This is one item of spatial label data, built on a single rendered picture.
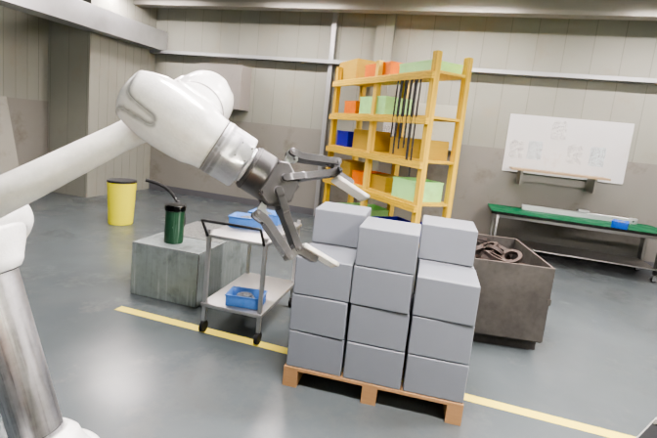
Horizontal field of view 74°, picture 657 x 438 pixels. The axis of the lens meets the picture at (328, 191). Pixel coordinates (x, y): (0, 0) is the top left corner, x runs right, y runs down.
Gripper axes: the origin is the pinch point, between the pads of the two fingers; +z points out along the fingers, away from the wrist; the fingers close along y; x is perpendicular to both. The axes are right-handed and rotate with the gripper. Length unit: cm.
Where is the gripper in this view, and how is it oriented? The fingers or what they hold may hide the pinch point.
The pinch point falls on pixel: (345, 228)
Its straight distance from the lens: 76.1
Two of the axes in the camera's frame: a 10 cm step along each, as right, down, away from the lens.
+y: 4.1, -8.3, 3.9
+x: -4.2, 2.1, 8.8
